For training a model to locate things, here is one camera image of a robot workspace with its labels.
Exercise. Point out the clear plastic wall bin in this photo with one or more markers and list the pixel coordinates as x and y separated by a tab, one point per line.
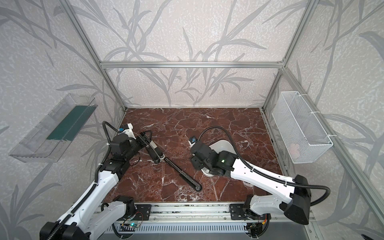
48	140

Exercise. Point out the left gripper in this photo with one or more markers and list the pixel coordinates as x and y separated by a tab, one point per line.
147	142

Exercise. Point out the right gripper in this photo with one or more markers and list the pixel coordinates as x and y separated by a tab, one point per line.
195	162

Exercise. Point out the white oval tray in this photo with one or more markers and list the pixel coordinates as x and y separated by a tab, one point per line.
221	164

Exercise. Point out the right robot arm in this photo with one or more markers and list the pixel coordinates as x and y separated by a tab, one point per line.
292	197

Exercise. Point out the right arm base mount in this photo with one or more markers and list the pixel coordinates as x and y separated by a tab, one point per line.
238	212

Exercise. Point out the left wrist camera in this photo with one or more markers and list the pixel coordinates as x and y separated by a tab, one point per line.
127	129

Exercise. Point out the aluminium front rail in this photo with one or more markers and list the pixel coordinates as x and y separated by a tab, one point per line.
190	212

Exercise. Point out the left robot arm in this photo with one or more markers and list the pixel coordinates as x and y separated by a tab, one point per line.
79	222

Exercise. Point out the white wire basket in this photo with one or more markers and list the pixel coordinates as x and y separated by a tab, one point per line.
302	133

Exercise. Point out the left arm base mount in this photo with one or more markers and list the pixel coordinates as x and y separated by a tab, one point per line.
139	213

